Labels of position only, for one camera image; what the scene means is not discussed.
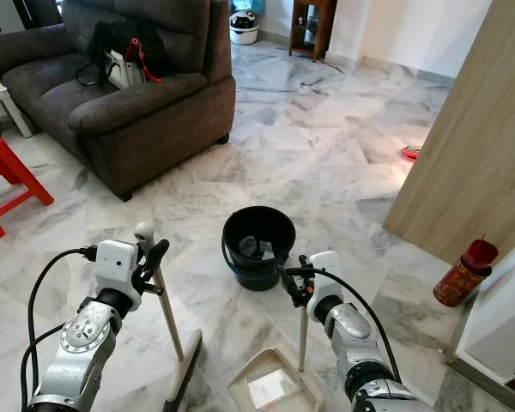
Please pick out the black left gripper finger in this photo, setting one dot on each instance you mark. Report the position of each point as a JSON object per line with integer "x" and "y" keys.
{"x": 153, "y": 289}
{"x": 156, "y": 256}

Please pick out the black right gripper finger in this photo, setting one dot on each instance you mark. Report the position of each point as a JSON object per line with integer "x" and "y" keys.
{"x": 300, "y": 298}
{"x": 288, "y": 278}

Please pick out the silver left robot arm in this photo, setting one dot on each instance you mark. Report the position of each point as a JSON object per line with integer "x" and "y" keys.
{"x": 81, "y": 339}

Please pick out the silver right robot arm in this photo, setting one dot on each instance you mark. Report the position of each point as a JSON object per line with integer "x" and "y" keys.
{"x": 365, "y": 352}

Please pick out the black plastic bucket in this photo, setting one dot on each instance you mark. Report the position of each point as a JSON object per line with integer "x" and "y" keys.
{"x": 257, "y": 262}

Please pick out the dark grey fabric sofa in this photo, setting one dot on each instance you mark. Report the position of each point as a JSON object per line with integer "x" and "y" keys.
{"x": 146, "y": 124}

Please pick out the red gold tin can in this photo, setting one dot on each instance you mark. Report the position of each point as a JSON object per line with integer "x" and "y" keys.
{"x": 455, "y": 285}

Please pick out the small red dish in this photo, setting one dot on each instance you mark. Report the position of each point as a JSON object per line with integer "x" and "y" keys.
{"x": 410, "y": 153}

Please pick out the red plastic stool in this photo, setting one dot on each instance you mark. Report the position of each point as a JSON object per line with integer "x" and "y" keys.
{"x": 4, "y": 163}

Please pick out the white handbag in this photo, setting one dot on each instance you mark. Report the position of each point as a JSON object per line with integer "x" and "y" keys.
{"x": 122, "y": 73}

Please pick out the tall light wooden panel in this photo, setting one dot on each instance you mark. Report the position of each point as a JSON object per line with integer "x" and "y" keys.
{"x": 472, "y": 146}

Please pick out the black backpack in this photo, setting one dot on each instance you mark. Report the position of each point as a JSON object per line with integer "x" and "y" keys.
{"x": 112, "y": 34}

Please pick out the white side table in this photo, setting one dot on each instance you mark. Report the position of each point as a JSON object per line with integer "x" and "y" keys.
{"x": 0, "y": 90}

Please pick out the white round cooker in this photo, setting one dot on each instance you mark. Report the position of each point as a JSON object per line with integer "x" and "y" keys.
{"x": 244, "y": 28}

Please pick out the dark wooden shelf stand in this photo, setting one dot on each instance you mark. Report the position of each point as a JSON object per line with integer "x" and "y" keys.
{"x": 312, "y": 30}

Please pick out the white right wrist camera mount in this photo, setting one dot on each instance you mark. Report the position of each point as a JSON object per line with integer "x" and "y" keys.
{"x": 326, "y": 275}

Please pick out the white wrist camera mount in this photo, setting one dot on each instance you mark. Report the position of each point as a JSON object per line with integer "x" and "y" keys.
{"x": 118, "y": 266}
{"x": 326, "y": 275}

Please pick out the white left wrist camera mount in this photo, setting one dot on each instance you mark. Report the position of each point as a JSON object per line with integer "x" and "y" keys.
{"x": 118, "y": 266}

